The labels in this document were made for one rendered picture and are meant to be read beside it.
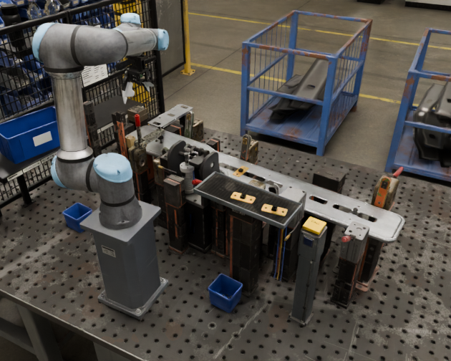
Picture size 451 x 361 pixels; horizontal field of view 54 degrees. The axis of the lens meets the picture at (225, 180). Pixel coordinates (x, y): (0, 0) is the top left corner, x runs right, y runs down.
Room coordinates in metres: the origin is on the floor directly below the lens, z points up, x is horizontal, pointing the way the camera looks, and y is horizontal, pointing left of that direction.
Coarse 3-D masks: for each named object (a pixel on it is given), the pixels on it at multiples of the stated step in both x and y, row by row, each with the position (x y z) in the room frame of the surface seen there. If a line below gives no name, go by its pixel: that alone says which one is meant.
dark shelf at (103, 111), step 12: (120, 96) 2.42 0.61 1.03; (96, 108) 2.25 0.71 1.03; (108, 108) 2.25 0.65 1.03; (120, 108) 2.25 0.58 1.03; (96, 120) 2.11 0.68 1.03; (108, 120) 2.11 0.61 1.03; (0, 156) 1.75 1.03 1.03; (36, 156) 1.75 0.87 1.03; (48, 156) 1.76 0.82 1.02; (0, 168) 1.65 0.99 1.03; (12, 168) 1.65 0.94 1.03; (24, 168) 1.66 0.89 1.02; (0, 180) 1.58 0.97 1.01
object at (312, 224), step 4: (308, 220) 1.14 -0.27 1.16; (312, 220) 1.14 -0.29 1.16; (316, 220) 1.14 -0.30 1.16; (320, 220) 1.14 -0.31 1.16; (304, 224) 1.12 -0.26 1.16; (308, 224) 1.12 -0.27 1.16; (312, 224) 1.12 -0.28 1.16; (316, 224) 1.12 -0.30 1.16; (320, 224) 1.12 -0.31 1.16; (324, 224) 1.12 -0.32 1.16; (304, 228) 1.11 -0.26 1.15; (308, 228) 1.10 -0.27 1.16; (312, 228) 1.10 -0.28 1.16; (316, 228) 1.10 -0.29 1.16; (320, 228) 1.10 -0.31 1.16; (316, 232) 1.08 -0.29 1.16; (320, 232) 1.09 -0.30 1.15
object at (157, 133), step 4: (160, 128) 1.93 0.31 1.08; (152, 132) 1.90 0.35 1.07; (156, 132) 1.90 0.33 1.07; (160, 132) 1.91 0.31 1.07; (164, 132) 1.93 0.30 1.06; (148, 136) 1.86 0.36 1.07; (152, 136) 1.86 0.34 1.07; (156, 136) 1.88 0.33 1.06; (160, 136) 1.92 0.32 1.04; (144, 140) 1.83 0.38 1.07; (148, 140) 1.83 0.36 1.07; (152, 140) 1.86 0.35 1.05; (136, 144) 1.80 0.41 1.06; (140, 144) 1.79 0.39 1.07
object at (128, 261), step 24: (96, 216) 1.23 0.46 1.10; (144, 216) 1.23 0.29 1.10; (96, 240) 1.18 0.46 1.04; (120, 240) 1.11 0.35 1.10; (144, 240) 1.19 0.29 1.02; (120, 264) 1.14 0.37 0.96; (144, 264) 1.18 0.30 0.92; (120, 288) 1.15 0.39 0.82; (144, 288) 1.16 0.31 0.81; (144, 312) 1.12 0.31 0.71
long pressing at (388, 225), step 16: (144, 128) 2.08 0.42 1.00; (160, 144) 1.91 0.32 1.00; (192, 144) 1.91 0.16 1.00; (224, 160) 1.76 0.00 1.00; (240, 160) 1.76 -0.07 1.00; (240, 176) 1.63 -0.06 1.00; (272, 176) 1.63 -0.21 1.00; (288, 176) 1.64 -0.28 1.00; (320, 192) 1.51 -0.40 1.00; (320, 208) 1.40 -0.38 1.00; (352, 208) 1.40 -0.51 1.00; (368, 208) 1.40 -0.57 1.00; (336, 224) 1.32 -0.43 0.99; (368, 224) 1.31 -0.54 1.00; (384, 224) 1.31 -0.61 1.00; (400, 224) 1.31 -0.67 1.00; (384, 240) 1.22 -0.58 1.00
